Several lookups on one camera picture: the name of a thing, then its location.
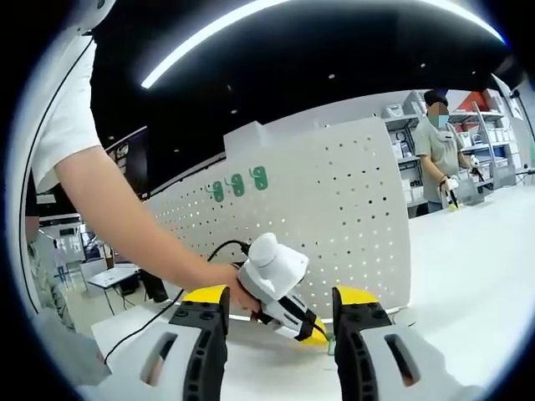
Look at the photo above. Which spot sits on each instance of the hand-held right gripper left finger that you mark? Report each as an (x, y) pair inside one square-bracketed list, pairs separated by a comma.
[(200, 359)]

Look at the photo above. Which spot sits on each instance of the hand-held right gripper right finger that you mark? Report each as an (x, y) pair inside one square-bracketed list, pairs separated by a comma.
[(355, 359)]

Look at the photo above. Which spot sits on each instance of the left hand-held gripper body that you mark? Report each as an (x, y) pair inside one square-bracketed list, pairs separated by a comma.
[(276, 267)]

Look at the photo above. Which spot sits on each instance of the ceiling light strip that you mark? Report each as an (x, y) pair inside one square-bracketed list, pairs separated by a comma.
[(292, 21)]

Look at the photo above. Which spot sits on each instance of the storage shelving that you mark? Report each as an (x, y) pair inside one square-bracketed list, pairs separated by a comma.
[(493, 142)]

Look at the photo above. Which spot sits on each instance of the white worn device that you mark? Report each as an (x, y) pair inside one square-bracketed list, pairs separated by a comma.
[(94, 14)]

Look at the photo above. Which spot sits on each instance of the person's white shirt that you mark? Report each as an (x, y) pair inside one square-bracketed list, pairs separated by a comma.
[(62, 125)]

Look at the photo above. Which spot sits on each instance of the black boxy object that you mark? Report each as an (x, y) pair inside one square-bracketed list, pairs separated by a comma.
[(154, 286)]

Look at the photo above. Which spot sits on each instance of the person's left hand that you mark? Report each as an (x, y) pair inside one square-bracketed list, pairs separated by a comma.
[(232, 288)]

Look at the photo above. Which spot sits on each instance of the large dark wall screen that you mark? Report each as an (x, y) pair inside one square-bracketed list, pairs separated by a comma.
[(129, 167)]

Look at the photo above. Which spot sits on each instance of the white perforated mounting plate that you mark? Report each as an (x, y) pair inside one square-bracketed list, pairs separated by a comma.
[(334, 217)]

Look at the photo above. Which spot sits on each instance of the green hook assembly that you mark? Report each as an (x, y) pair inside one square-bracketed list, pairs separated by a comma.
[(259, 177), (217, 193), (237, 185), (331, 344)]

